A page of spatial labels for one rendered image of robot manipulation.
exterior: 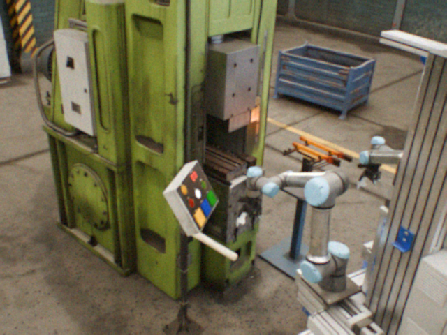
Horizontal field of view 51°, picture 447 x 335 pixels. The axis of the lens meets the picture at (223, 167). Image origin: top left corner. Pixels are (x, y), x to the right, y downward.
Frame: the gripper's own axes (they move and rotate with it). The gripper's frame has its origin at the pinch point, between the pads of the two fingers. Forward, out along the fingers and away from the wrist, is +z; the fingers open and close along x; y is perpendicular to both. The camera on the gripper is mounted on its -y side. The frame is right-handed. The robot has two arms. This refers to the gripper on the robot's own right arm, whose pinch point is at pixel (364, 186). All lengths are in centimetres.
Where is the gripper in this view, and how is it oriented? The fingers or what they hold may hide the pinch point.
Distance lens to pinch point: 317.8
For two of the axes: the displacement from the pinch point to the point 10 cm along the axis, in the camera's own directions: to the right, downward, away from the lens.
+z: -0.4, 8.7, 4.8
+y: 5.0, 4.4, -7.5
